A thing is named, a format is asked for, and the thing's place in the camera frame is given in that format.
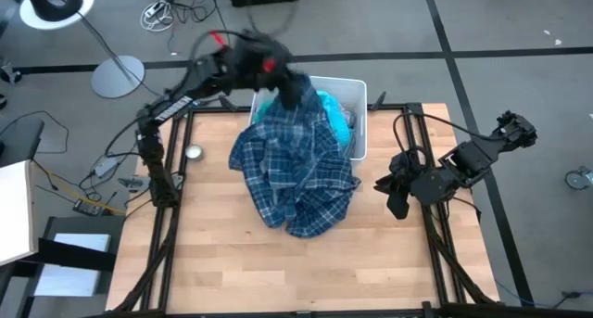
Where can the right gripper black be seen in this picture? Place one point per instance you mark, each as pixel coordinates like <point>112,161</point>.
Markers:
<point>410,179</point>

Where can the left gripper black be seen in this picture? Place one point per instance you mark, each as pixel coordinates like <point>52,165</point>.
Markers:
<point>278,74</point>

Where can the teal garment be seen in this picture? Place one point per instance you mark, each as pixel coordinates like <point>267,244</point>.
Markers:
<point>336,118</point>

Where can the grey shirt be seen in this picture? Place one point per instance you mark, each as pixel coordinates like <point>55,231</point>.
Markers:
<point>348,118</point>

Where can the blue plaid shirt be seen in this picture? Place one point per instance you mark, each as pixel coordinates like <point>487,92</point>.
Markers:
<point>292,169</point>

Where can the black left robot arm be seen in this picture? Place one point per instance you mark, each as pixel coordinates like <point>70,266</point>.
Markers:
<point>171,108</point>

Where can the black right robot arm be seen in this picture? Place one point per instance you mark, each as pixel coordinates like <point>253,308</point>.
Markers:
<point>431,186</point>

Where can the white plastic laundry basket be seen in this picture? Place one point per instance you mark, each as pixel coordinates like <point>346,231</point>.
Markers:
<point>354,93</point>

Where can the silver round tin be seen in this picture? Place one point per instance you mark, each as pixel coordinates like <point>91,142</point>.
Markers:
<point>194,152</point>

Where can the white power strip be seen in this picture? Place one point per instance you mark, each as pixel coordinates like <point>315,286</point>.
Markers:
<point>155,9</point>

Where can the white floor lamp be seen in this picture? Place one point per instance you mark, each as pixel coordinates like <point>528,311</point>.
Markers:
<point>118,77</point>

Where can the grey caster wheel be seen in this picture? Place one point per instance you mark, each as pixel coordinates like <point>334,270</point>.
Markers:
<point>578,179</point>

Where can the grey power adapter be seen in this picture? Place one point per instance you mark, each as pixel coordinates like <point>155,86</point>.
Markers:
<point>107,166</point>

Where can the black electronics box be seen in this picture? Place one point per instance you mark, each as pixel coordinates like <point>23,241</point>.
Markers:
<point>88,207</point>

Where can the black curved object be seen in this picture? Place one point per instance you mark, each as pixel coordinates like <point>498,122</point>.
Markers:
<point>46,13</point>

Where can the black stand white panels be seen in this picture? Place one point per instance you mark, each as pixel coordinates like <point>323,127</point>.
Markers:
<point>79,258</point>

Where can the black seat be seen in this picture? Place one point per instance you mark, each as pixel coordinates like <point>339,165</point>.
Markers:
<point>21,142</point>

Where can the dark wheeled object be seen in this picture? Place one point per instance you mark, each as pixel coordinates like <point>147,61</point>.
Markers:
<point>10,73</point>

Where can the white board wooden edge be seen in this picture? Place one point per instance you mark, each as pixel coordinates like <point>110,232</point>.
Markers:
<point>14,211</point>

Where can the black metal frame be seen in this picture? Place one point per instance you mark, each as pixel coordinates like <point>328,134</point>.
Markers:
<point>208,110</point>

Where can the grey metal bracket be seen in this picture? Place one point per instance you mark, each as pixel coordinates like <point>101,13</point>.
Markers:
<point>134,183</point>

